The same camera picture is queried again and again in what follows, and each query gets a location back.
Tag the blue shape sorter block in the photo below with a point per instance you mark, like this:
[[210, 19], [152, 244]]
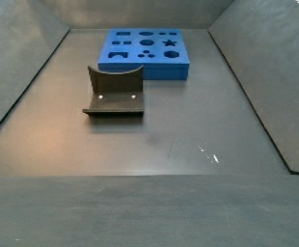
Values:
[[152, 48]]

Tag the black curved holder bracket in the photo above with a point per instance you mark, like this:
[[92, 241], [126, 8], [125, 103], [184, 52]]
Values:
[[117, 92]]

